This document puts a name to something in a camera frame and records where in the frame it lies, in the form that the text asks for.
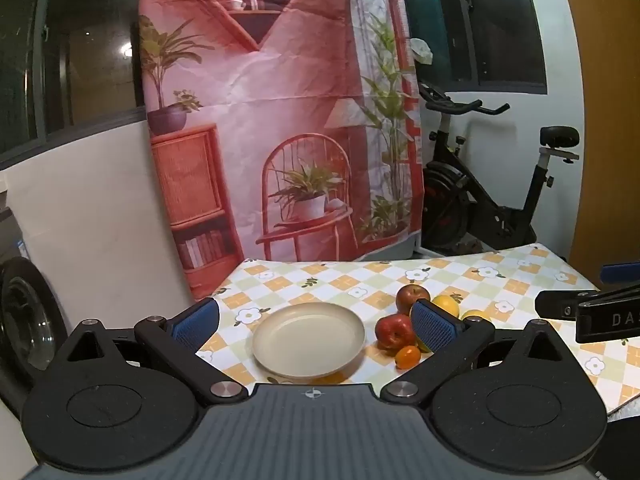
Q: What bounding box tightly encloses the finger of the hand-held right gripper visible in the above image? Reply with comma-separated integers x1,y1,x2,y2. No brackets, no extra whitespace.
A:
534,285,640,321
601,262,640,286

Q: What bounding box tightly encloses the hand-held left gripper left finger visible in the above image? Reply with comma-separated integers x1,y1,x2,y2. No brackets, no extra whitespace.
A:
64,297,249,408

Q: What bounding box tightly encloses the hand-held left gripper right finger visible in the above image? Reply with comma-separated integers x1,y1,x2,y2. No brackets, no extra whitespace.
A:
380,298,582,409

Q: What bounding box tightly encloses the orange tangerine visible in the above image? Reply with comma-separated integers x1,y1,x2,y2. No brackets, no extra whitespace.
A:
395,345,422,370

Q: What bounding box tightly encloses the red apple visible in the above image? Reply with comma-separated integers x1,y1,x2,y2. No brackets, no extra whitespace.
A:
396,284,432,316
375,314,417,352

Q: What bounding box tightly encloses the beige plate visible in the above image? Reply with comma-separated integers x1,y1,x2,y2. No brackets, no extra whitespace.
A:
251,302,366,380

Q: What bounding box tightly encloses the black exercise bike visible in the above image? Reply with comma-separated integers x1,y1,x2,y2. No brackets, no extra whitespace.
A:
417,82,581,256

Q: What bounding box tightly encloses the grey washing machine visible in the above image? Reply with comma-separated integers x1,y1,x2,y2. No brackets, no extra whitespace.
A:
0,205,71,386

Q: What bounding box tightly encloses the wooden door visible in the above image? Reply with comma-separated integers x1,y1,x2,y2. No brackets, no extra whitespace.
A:
557,0,640,286

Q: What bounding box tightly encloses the printed pink backdrop cloth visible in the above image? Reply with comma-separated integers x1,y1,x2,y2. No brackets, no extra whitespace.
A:
137,0,426,301

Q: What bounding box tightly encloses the white cap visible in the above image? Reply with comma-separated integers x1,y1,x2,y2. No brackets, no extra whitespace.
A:
409,37,434,65

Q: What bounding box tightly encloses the dark window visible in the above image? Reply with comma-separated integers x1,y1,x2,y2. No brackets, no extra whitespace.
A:
400,0,548,95
0,0,146,161

